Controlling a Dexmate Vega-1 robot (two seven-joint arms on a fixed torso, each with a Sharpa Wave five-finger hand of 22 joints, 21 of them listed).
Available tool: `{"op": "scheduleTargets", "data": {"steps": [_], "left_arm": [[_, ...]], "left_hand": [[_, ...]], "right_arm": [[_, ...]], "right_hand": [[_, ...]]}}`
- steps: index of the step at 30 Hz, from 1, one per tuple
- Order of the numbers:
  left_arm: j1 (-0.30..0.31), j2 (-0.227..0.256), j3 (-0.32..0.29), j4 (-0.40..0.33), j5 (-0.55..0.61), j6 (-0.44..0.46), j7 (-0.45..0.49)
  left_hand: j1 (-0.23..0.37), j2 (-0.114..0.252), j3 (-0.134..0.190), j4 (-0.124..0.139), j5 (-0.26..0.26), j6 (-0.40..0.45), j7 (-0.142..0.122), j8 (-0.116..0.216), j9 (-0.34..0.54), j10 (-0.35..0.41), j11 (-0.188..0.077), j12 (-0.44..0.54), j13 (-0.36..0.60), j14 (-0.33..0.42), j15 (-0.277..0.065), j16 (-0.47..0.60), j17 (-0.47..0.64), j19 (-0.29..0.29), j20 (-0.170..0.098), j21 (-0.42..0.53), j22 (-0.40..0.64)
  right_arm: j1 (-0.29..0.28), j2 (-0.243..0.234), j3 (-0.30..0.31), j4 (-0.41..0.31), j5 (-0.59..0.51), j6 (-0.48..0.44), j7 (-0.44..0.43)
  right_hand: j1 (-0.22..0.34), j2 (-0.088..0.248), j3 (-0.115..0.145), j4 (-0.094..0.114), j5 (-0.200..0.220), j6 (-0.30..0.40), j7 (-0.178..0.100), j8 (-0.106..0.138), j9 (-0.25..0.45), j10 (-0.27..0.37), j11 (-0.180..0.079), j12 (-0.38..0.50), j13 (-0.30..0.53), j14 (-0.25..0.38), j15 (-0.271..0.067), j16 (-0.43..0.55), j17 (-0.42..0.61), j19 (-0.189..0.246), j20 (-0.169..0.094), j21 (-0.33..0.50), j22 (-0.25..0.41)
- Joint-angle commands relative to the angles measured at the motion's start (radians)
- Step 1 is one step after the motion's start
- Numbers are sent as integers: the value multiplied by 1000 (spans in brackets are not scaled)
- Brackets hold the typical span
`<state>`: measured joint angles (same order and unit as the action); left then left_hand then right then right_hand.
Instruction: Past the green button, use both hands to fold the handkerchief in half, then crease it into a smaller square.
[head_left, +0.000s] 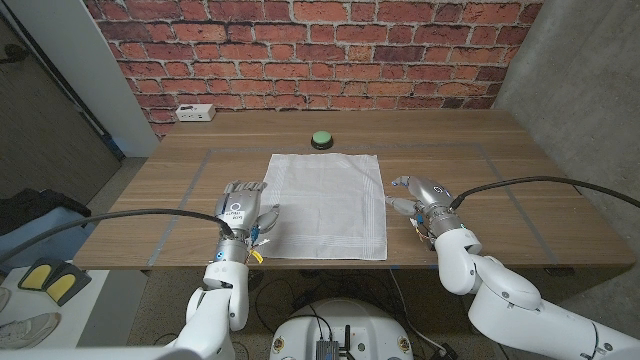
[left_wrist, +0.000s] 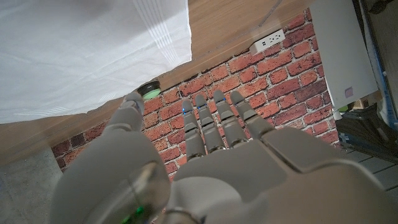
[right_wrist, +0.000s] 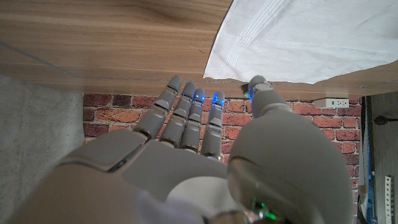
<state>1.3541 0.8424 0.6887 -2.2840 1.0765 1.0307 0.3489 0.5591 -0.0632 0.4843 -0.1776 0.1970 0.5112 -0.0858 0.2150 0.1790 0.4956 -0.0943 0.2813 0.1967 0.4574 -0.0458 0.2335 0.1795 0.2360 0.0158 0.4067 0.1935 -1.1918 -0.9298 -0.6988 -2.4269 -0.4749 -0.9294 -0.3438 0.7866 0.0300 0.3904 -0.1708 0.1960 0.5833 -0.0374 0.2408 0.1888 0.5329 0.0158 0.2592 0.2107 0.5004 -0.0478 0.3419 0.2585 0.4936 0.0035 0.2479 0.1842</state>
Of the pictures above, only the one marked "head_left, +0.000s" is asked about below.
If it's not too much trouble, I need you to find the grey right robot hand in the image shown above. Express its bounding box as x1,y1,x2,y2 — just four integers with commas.
384,174,459,227

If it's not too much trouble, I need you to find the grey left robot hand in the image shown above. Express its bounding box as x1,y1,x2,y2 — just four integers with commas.
213,179,281,246

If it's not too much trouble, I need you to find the white handkerchief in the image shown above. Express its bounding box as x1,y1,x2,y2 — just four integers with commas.
254,152,389,262

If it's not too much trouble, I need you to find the green push button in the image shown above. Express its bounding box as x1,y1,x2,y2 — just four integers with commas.
310,130,335,151

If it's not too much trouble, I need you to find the white power strip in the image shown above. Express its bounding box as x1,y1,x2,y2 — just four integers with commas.
174,103,217,123

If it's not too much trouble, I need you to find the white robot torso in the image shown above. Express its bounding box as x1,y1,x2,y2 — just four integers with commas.
269,298,415,360

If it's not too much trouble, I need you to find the grey electronics box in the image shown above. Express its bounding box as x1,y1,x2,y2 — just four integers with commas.
314,339,341,360

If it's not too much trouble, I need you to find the red brick printed backdrop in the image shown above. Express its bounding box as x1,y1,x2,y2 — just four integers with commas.
82,0,544,139

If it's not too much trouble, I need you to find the yellow foot pedal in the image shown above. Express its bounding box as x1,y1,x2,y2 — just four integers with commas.
18,257,54,291
42,262,92,307

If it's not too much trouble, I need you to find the blue bin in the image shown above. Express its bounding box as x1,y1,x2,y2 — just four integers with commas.
0,205,96,274

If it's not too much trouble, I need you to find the black cloth bag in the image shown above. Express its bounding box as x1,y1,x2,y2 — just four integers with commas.
0,188,93,236

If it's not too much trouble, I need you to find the white sneaker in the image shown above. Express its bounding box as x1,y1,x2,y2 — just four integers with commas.
0,312,62,350

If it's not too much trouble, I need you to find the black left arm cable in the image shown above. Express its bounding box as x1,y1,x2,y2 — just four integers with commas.
0,207,235,266

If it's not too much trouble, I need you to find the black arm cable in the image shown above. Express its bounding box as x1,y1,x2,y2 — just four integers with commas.
0,207,235,266
449,174,640,210

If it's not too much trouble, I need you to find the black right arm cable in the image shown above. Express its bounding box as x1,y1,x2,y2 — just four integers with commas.
449,174,640,210

